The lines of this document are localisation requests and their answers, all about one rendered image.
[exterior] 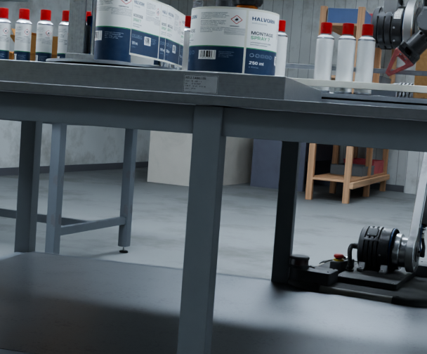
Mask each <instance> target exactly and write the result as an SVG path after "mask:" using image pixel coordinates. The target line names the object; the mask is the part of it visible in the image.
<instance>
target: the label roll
mask: <svg viewBox="0 0 427 354"><path fill-rule="evenodd" d="M279 19H280V15H278V14H276V13H273V12H270V11H263V10H258V9H252V8H240V7H228V6H202V7H196V8H193V9H192V15H191V25H190V45H189V55H188V70H189V71H202V72H224V73H236V74H259V75H271V76H275V65H276V55H277V38H278V29H279Z"/></svg>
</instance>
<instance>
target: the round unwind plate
mask: <svg viewBox="0 0 427 354"><path fill-rule="evenodd" d="M46 62H52V63H74V64H87V65H109V66H121V67H144V68H155V69H168V70H175V69H173V68H170V67H162V66H156V65H146V64H138V63H124V62H116V61H106V60H86V59H72V58H48V59H46Z"/></svg>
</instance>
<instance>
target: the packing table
mask: <svg viewBox="0 0 427 354"><path fill-rule="evenodd" d="M0 120H9V121H17V122H21V121H22V120H15V119H0ZM42 124H52V136H51V159H50V171H49V184H48V208H47V215H45V214H37V222H40V223H46V244H45V252H46V253H52V254H59V253H60V236H61V235H68V234H72V233H77V232H84V231H89V230H96V229H101V228H108V227H112V226H117V225H119V238H118V246H120V247H123V250H119V252H120V253H128V251H127V250H125V247H129V246H130V243H131V221H132V211H133V190H134V179H135V167H136V147H137V136H138V130H137V129H126V130H125V141H124V162H123V173H122V185H121V206H120V217H116V218H107V219H103V220H97V221H85V220H79V219H74V218H65V217H62V205H63V182H64V170H65V147H66V135H67V125H76V126H86V125H77V124H60V123H50V122H43V123H42ZM0 216H1V217H6V218H16V211H15V210H10V209H0Z"/></svg>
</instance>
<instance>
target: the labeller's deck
mask: <svg viewBox="0 0 427 354"><path fill-rule="evenodd" d="M0 81H16V82H27V83H37V84H57V85H68V86H88V87H99V88H110V89H131V90H141V91H161V92H172V93H192V94H203V95H214V96H234V97H245V98H265V99H276V100H297V101H307V102H318V103H321V99H322V92H321V91H320V90H318V89H316V88H313V87H311V86H308V85H305V84H302V83H301V82H298V81H295V80H293V79H290V78H288V77H283V76H271V75H259V74H236V73H224V72H202V71H189V70H168V69H155V68H144V67H121V66H109V65H87V64H74V63H52V62H40V61H28V60H5V59H0Z"/></svg>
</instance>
